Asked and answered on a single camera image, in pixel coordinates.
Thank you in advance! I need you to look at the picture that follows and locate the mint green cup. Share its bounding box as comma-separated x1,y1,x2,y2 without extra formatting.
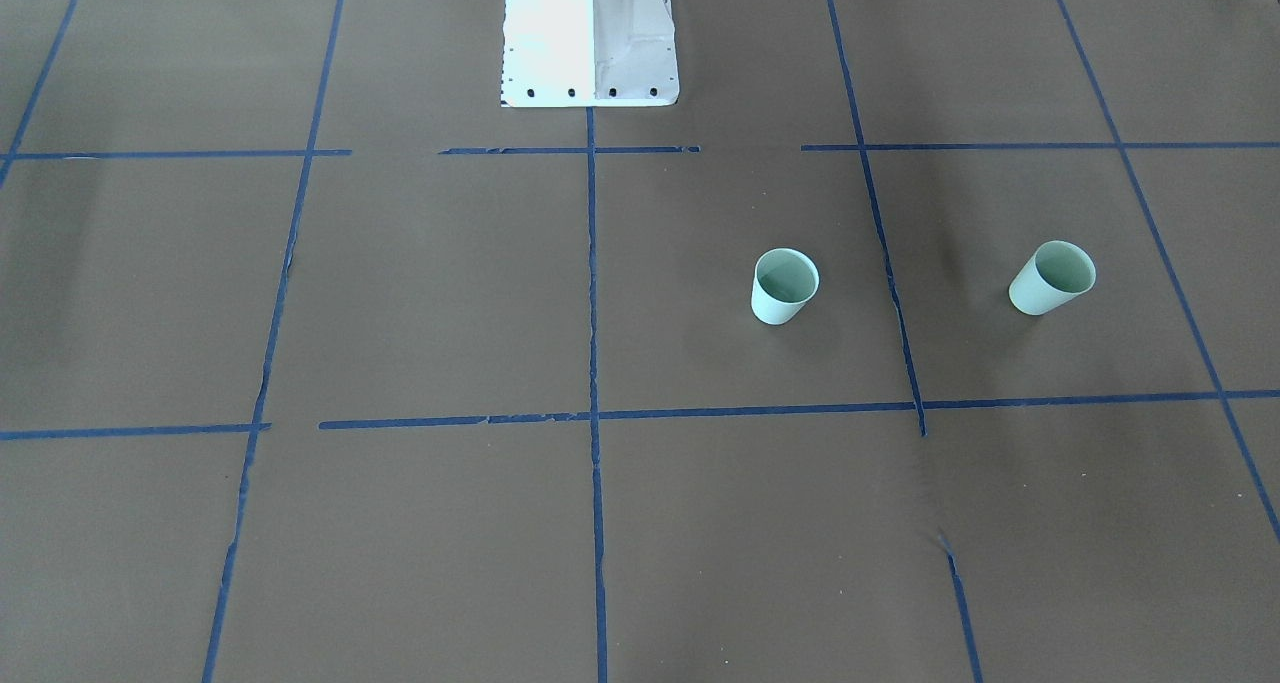
750,247,820,326
1007,240,1097,317

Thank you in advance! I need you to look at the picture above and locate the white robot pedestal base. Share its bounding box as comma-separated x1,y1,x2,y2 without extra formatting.
499,0,681,107

